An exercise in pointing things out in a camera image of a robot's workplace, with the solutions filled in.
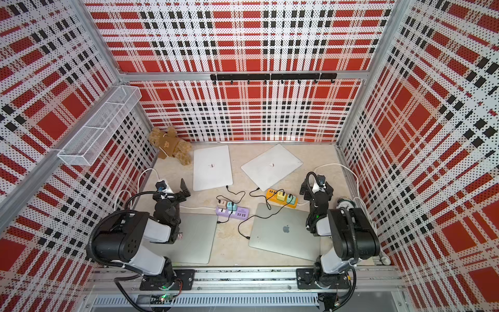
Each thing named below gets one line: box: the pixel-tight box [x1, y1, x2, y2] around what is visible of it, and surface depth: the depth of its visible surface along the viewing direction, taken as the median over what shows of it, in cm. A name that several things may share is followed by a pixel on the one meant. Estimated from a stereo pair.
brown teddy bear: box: [148, 126, 192, 166], surface depth 113 cm
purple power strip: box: [215, 206, 251, 221], surface depth 90 cm
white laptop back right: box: [240, 143, 303, 192], surface depth 112 cm
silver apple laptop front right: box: [248, 202, 321, 262], surface depth 90 cm
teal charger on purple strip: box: [226, 201, 238, 212], surface depth 88 cm
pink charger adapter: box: [217, 200, 227, 210], surface depth 89 cm
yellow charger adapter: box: [276, 191, 287, 202], surface depth 91 cm
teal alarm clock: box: [335, 196, 356, 209], surface depth 92 cm
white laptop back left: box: [192, 144, 234, 192], surface depth 110 cm
